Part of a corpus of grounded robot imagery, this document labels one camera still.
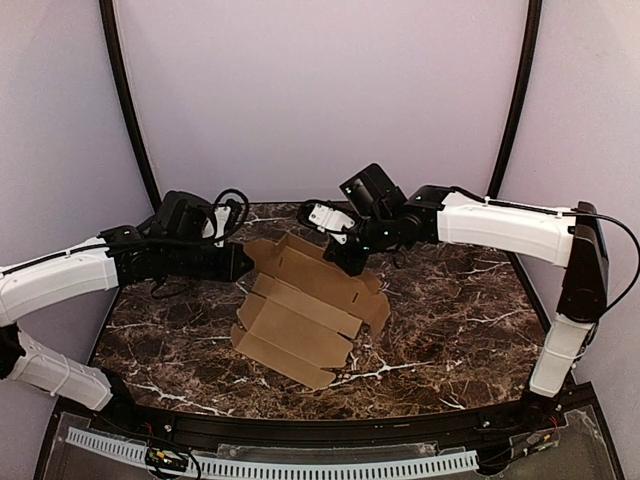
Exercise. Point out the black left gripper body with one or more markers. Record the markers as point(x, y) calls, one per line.
point(228, 262)

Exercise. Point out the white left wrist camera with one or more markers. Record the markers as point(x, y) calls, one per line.
point(225, 217)

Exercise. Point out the black right frame post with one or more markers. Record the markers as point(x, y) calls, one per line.
point(526, 59)

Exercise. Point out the black front table rail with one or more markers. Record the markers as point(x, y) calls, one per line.
point(481, 427)

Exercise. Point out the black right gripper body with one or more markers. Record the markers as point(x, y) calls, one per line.
point(345, 251)

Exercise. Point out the small green circuit board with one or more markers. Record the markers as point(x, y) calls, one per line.
point(166, 459)

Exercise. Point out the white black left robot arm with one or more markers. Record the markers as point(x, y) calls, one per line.
point(188, 237)

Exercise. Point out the right small circuit board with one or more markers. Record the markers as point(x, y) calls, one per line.
point(541, 443)

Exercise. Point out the white slotted cable duct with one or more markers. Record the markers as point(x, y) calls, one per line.
point(407, 461)

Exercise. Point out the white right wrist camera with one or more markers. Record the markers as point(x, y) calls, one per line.
point(329, 220)

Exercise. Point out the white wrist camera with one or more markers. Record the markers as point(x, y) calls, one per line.
point(329, 220)
point(225, 217)

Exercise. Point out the brown cardboard box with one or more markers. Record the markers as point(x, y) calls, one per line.
point(302, 313)

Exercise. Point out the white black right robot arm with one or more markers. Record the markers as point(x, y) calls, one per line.
point(382, 218)

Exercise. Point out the black frame post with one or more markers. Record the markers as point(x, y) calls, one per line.
point(526, 59)
point(125, 98)

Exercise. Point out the black left frame post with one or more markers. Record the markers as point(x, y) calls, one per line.
point(125, 98)

